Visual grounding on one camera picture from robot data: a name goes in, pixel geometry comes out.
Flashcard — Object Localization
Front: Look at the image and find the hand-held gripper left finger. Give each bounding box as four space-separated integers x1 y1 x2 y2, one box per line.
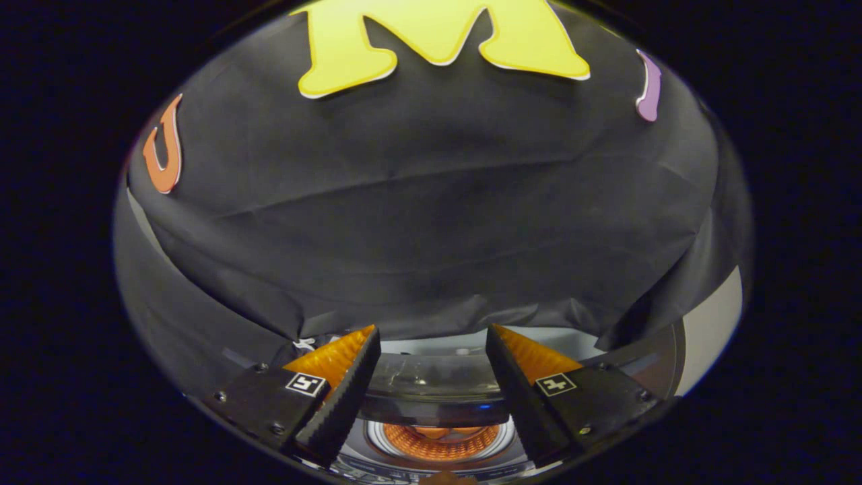
202 325 382 468

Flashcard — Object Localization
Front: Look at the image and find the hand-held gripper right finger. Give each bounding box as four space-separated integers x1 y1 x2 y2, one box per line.
485 323 664 467

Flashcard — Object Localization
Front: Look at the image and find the glass washing machine lid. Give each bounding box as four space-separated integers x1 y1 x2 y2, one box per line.
360 354 514 427

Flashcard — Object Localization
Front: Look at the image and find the yellow polo shirt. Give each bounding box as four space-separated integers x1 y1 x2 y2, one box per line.
384 423 502 463

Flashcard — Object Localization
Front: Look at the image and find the grey washing machine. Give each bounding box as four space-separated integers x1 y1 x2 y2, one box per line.
296 327 607 483

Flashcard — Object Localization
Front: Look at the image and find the grey cabinet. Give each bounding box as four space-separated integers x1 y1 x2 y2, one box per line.
599 266 745 401

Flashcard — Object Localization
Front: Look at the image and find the black backdrop cloth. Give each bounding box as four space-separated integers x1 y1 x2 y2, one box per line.
113 0 754 398

